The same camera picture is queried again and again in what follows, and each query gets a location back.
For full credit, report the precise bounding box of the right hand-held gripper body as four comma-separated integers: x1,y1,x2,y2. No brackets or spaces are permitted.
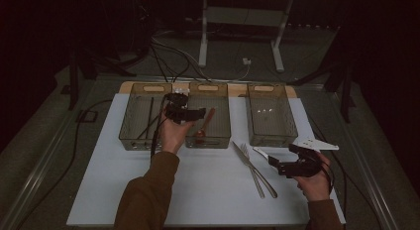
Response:
282,137,341,178

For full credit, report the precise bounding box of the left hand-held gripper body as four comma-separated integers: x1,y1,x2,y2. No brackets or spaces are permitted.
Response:
163,87,190,126

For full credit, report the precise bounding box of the white ceramic spoon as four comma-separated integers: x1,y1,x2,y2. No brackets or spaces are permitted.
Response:
252,146,270,161

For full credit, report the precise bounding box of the brown wooden spoon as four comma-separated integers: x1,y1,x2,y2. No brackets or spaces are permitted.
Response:
192,107,217,141

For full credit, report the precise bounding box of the black chopstick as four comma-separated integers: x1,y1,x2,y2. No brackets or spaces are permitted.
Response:
146,96,156,131
136,117,164,141

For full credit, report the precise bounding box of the transparent grey plastic bin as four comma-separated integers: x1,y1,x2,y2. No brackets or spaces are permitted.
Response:
118,82,173,152
245,82,299,149
183,81,232,150

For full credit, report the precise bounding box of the person's left hand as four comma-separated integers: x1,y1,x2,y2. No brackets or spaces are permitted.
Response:
159,106,196,155

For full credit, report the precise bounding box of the person's right hand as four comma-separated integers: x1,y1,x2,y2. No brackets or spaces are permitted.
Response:
293,152,333,202

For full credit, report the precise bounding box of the metal fork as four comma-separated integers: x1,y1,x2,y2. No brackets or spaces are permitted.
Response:
241,143,266,200

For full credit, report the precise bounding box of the light wooden board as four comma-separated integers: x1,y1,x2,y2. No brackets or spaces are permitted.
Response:
118,80,298,99

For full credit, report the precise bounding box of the black stand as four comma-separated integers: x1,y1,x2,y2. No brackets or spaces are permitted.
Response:
66,41,151,111
286,27,357,124

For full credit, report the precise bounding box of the white table board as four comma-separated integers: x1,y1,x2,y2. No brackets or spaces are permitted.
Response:
65,92,347,227

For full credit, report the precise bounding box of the dark equipment tower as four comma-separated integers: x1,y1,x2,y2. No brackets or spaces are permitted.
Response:
128,0,157,57

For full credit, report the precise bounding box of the grey metal stand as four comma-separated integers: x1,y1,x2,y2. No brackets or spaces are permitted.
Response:
197,0,295,73

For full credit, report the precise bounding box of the black floor cable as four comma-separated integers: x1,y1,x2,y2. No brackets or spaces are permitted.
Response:
150,34,193,83

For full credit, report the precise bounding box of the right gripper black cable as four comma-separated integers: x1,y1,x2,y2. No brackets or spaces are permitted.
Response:
306,112,385,230

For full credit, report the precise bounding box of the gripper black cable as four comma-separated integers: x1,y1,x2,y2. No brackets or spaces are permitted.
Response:
306,112,385,230
14,98,167,230

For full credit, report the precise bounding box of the white floor cable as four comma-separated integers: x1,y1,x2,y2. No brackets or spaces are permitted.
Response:
152,31,253,83

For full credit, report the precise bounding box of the black rectangular floor bracket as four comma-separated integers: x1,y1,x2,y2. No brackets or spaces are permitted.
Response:
75,109,99,124

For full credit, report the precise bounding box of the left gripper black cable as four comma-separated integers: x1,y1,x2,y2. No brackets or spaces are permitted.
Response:
14,98,167,230

